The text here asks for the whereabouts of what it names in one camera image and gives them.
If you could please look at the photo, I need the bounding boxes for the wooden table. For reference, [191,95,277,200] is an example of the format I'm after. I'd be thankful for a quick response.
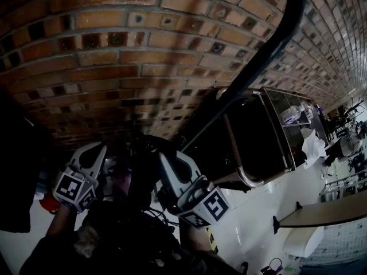
[272,195,367,235]

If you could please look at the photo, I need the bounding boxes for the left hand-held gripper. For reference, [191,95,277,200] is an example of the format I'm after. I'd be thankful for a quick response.
[52,143,108,213]

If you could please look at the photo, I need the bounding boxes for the person's left forearm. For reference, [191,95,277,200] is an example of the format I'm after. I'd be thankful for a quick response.
[45,202,79,239]

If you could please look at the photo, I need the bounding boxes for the white chair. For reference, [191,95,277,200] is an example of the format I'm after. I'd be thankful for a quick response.
[282,226,325,259]

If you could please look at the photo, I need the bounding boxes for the black metal coat rack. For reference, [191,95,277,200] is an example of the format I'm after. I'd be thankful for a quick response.
[180,0,308,154]

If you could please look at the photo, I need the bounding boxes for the black cables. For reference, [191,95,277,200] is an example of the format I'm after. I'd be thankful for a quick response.
[143,187,181,234]

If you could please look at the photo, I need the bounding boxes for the white wire rack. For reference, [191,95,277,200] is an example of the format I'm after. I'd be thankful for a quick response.
[320,174,362,203]

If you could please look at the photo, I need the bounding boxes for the clear plastic bottle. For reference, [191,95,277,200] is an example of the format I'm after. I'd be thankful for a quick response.
[280,105,305,124]

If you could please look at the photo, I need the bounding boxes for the white cloth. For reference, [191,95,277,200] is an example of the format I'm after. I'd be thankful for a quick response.
[300,128,328,170]

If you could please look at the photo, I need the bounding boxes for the dark hanging garment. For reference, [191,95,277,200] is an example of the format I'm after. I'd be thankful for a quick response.
[0,90,56,233]

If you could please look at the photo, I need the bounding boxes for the stainless steel cart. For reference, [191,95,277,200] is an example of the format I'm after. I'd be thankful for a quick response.
[183,86,331,189]

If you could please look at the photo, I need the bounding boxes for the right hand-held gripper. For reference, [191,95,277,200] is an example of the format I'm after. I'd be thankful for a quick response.
[158,150,231,229]

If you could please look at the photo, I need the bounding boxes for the black bag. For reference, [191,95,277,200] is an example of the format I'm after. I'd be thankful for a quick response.
[110,132,179,209]

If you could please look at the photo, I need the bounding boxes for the person's right forearm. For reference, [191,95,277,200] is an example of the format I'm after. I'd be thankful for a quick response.
[179,216,214,253]

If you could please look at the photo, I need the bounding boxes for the red object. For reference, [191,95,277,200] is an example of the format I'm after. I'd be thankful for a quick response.
[39,197,60,215]

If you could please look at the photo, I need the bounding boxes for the person's camouflage jacket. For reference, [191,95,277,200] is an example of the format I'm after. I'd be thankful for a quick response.
[19,205,251,275]

